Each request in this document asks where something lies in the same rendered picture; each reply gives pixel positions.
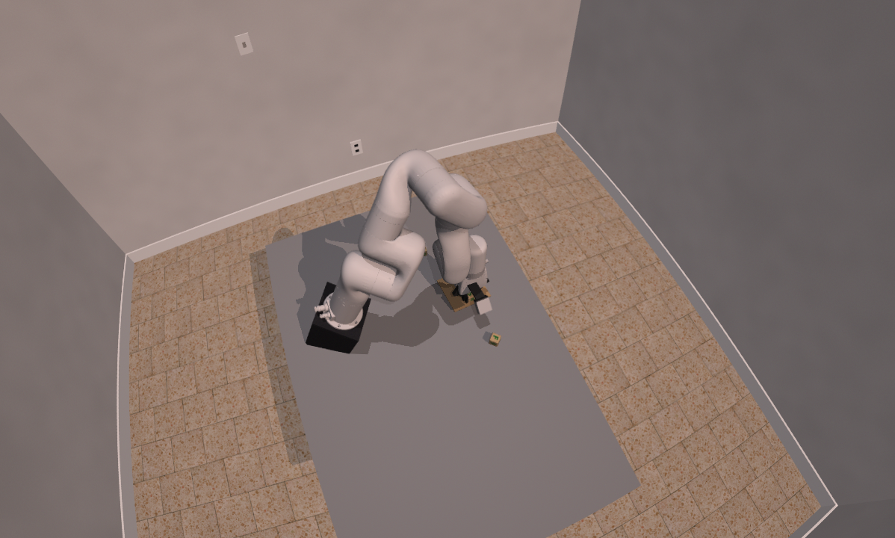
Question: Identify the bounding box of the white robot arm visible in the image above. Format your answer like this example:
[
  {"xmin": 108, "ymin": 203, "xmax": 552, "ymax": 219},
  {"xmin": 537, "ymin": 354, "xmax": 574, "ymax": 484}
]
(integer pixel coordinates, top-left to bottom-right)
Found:
[{"xmin": 314, "ymin": 149, "xmax": 489, "ymax": 330}]

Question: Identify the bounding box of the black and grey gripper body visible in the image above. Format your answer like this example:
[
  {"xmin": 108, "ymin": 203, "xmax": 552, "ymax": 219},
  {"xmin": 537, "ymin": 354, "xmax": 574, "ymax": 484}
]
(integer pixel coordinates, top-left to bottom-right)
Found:
[{"xmin": 458, "ymin": 267, "xmax": 487, "ymax": 295}]

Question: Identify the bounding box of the tan square mat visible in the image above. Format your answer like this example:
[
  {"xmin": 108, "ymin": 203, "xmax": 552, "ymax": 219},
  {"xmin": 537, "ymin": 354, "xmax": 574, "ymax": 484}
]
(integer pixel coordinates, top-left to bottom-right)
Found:
[{"xmin": 437, "ymin": 278, "xmax": 491, "ymax": 312}]

